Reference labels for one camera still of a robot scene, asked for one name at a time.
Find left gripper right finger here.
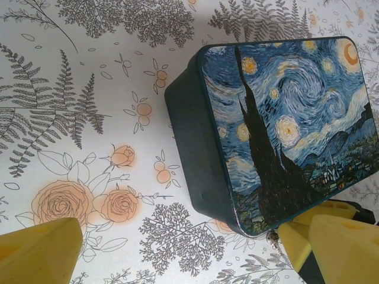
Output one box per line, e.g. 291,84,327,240
307,214,379,284

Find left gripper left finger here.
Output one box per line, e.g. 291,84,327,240
0,217,83,284

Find small silver key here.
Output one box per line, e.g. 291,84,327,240
267,231,284,256

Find starry night tin box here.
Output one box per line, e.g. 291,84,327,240
164,35,372,239

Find floral patterned table cover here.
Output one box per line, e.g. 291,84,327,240
0,0,379,284

